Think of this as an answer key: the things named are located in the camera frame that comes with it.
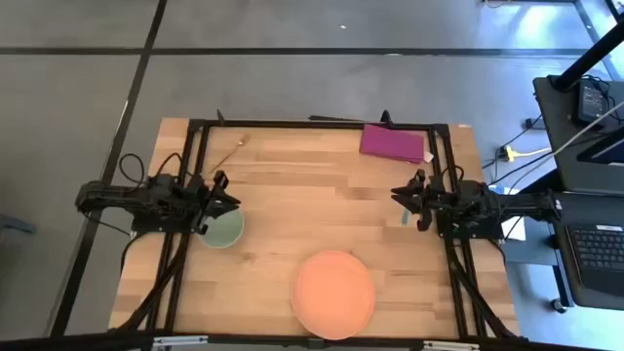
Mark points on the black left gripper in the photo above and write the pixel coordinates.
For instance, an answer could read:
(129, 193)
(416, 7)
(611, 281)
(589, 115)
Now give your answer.
(202, 205)

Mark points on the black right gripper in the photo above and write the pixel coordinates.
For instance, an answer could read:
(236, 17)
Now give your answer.
(441, 202)

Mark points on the pale green bowl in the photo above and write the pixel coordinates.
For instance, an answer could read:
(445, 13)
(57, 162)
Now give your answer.
(226, 231)

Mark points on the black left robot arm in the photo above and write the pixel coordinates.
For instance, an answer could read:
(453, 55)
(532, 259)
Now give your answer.
(127, 200)

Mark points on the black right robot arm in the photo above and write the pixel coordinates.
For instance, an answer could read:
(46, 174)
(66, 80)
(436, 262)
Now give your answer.
(507, 205)

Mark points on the magenta folded napkin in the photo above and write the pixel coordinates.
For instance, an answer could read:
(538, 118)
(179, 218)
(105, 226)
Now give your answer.
(390, 143)

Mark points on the white paper sheet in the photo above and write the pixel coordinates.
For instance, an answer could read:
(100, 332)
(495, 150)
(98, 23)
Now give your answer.
(516, 229)

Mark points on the orange round plate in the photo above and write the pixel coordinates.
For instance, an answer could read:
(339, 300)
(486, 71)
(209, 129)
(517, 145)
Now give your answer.
(334, 295)

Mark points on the black equipment cart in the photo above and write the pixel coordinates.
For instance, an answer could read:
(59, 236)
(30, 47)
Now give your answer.
(560, 141)

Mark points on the black cart caster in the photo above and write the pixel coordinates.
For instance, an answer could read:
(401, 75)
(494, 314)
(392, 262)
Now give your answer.
(559, 305)

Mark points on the black laptop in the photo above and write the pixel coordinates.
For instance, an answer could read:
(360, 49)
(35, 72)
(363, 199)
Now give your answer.
(592, 248)

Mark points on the black power adapter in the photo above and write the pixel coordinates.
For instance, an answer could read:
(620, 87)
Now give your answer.
(591, 101)

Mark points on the black slanted pole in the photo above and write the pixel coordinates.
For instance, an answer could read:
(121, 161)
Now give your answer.
(590, 57)

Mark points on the black frame clamp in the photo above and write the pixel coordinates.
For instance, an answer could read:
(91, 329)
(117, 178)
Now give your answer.
(386, 117)

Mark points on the black aluminium table frame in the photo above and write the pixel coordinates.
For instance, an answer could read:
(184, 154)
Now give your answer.
(312, 124)

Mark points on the silver frame bracket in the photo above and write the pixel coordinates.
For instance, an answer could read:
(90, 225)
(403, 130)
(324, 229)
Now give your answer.
(180, 340)
(451, 346)

